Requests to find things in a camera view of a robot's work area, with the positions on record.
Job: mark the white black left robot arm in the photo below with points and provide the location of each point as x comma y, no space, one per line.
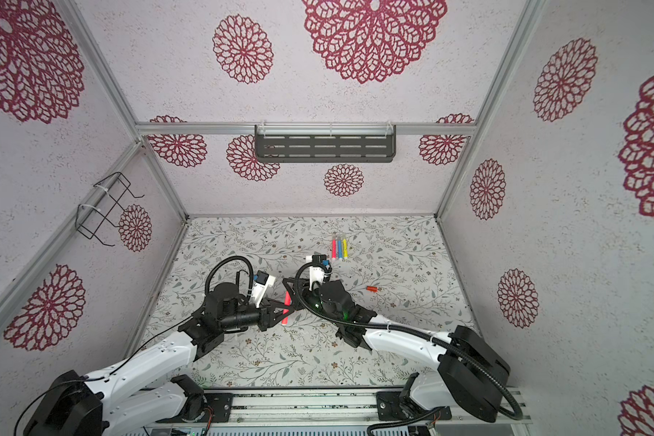
145,387

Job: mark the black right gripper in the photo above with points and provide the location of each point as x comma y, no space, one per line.
307,293

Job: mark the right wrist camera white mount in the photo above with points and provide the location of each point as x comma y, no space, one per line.
322,272

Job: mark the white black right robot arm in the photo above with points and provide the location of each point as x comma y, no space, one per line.
469,372

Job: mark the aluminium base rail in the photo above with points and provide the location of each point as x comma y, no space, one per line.
295,412

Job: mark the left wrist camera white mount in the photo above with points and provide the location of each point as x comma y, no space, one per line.
262,282

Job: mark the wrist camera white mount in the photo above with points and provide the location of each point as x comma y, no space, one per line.
262,282
322,272

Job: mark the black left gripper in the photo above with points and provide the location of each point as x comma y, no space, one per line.
264,312

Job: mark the dark grey wall shelf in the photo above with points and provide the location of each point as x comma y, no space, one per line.
330,145

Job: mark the black wire wall basket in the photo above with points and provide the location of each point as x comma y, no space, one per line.
91,217

